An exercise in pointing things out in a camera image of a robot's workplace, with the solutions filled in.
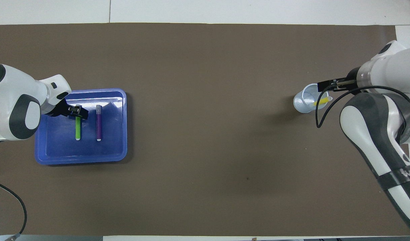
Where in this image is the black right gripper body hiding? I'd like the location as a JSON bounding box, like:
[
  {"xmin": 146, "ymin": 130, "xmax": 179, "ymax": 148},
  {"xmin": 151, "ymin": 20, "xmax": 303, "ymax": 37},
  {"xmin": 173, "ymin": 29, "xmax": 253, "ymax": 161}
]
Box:
[{"xmin": 346, "ymin": 67, "xmax": 362, "ymax": 90}]

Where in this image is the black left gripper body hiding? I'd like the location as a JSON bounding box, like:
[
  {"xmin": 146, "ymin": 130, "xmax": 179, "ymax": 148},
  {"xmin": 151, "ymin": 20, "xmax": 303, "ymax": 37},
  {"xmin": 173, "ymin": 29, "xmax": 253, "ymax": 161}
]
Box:
[{"xmin": 44, "ymin": 99, "xmax": 71, "ymax": 117}]

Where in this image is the green marker pen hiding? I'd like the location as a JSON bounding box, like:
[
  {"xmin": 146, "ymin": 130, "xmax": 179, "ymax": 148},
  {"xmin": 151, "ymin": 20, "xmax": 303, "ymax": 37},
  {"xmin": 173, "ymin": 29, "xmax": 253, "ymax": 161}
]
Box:
[{"xmin": 75, "ymin": 104, "xmax": 82, "ymax": 141}]

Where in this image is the purple marker pen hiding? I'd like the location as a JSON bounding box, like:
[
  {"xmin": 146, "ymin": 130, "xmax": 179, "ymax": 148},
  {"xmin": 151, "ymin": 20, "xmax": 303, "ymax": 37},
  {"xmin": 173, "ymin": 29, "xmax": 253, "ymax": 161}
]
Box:
[{"xmin": 96, "ymin": 105, "xmax": 102, "ymax": 142}]

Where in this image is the translucent plastic cup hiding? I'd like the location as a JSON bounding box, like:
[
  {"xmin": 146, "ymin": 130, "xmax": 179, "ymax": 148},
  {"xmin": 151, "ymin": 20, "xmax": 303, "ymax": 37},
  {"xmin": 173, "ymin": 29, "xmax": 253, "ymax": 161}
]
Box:
[{"xmin": 293, "ymin": 83, "xmax": 333, "ymax": 114}]

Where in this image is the blue plastic tray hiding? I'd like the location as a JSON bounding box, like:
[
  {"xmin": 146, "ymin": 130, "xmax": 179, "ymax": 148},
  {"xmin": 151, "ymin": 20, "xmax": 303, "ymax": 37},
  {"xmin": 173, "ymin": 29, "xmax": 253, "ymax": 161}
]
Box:
[{"xmin": 35, "ymin": 88, "xmax": 128, "ymax": 165}]

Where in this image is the brown table mat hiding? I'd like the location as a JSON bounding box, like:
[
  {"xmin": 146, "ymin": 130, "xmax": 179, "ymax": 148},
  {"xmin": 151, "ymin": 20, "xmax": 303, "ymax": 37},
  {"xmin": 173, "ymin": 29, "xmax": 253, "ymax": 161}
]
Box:
[{"xmin": 0, "ymin": 23, "xmax": 410, "ymax": 236}]

